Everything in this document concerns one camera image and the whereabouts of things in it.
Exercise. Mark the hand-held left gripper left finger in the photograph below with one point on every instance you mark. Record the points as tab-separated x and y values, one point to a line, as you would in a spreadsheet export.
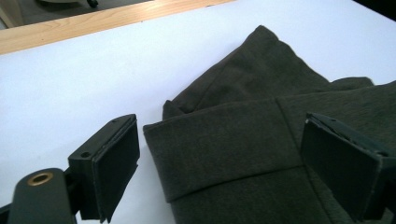
112	168

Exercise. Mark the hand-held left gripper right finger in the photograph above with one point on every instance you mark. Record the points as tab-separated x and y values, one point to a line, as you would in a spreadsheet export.
339	165

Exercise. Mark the dark grey shorts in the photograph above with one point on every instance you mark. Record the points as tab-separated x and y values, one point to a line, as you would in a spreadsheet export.
233	149

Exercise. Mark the white board sheet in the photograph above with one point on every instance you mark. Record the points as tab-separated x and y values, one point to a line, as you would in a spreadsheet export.
77	77

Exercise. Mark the wooden table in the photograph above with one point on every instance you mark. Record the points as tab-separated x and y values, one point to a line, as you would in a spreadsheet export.
77	25

